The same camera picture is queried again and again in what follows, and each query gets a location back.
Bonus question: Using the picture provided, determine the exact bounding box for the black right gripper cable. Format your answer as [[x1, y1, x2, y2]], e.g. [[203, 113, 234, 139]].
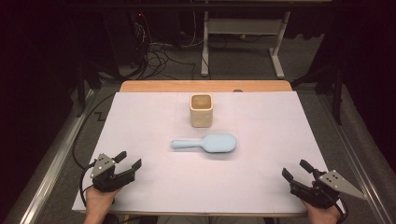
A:
[[333, 193, 349, 222]]

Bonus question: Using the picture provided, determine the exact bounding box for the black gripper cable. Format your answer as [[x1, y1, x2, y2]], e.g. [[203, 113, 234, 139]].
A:
[[333, 193, 349, 222], [78, 159, 98, 208]]

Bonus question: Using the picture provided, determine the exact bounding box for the beige square cup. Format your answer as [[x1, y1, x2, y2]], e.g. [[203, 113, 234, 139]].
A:
[[189, 93, 215, 129]]

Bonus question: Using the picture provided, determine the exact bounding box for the person's right hand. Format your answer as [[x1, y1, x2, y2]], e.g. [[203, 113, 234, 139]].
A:
[[300, 181, 346, 224]]

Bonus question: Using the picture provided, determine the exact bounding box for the white metal desk frame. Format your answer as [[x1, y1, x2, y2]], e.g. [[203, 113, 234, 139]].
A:
[[200, 10, 292, 80]]

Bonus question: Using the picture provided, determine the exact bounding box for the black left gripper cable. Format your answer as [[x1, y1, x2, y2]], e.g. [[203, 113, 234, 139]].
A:
[[78, 159, 98, 208]]

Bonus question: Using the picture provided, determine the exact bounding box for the black metal stand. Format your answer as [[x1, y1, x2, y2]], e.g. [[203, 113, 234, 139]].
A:
[[74, 60, 104, 118], [290, 62, 346, 126]]

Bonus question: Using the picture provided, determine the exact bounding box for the white paper sheet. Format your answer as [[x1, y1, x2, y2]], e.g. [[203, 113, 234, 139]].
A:
[[72, 91, 346, 217]]

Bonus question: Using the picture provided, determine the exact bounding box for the dark computer tower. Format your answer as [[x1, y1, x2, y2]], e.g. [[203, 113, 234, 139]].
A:
[[104, 10, 149, 68]]

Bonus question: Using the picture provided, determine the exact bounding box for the long black floor cable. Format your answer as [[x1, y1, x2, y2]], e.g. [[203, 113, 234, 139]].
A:
[[72, 91, 117, 172]]

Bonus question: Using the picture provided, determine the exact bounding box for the person's left hand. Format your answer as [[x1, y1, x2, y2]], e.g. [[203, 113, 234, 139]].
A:
[[84, 185, 122, 219]]

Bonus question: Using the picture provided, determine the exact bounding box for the light blue hairbrush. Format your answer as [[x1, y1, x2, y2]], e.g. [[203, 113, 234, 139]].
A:
[[170, 133, 238, 154]]

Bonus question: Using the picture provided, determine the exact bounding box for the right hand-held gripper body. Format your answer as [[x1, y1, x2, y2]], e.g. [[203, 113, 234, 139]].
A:
[[290, 169, 368, 210]]

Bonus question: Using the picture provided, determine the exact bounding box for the aluminium floor rail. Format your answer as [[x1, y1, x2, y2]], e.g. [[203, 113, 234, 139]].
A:
[[2, 88, 98, 224], [316, 92, 396, 224]]

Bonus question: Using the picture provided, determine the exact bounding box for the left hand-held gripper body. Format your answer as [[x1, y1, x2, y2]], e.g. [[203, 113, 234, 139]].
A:
[[90, 152, 136, 193]]

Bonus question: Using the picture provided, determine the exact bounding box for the tangle of floor cables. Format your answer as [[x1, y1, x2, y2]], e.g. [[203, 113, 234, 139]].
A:
[[134, 12, 200, 80]]

